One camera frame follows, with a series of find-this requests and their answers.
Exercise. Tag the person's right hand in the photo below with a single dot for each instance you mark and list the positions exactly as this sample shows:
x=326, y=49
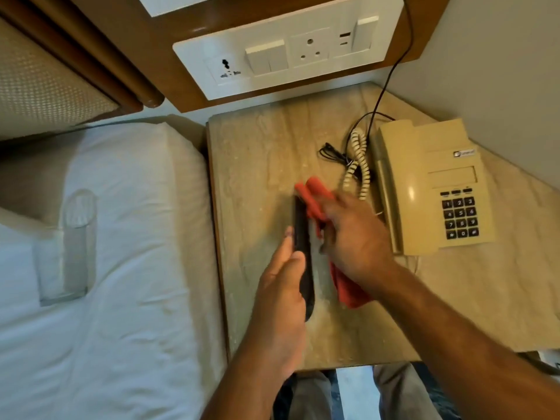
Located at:
x=361, y=244

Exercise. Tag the person's left hand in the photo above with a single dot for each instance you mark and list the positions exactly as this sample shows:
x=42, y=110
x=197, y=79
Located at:
x=278, y=314

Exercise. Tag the person's left thumb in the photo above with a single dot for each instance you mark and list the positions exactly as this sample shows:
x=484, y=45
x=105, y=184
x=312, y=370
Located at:
x=295, y=269

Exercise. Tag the person's right fingers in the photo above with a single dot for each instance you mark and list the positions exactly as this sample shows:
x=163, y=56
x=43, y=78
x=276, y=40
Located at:
x=330, y=218

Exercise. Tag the black remote control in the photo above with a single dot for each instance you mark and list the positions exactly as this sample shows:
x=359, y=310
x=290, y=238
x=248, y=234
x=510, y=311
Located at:
x=302, y=231

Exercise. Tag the red cloth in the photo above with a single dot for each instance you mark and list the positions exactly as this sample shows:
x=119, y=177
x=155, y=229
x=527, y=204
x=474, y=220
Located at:
x=350, y=290

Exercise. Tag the person's left forearm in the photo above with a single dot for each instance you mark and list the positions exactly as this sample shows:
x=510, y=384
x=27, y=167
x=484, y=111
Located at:
x=249, y=384

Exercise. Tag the person's right forearm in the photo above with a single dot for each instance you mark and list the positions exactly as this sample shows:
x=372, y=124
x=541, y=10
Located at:
x=459, y=349

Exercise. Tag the beige desk telephone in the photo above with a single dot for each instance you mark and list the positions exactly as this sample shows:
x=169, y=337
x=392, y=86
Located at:
x=437, y=188

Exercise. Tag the white pillow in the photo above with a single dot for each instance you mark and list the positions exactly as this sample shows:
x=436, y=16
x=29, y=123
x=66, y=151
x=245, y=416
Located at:
x=140, y=266

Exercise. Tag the person's grey trousers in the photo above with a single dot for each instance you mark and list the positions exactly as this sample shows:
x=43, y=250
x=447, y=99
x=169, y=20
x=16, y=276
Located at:
x=398, y=398

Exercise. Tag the white framed panel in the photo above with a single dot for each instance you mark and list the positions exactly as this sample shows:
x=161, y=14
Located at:
x=175, y=3

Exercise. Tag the beige woven headboard panel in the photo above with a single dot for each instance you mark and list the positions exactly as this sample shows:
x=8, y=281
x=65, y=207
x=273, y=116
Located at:
x=43, y=83

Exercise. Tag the white switch and socket panel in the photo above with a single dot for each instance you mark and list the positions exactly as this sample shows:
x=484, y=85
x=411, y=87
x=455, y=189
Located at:
x=280, y=52

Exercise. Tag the brown wooden wall panel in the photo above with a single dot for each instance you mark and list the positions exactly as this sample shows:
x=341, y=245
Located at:
x=140, y=39

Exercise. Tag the brown wooden headboard frame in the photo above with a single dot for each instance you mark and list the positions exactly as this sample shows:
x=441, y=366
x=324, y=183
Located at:
x=100, y=52

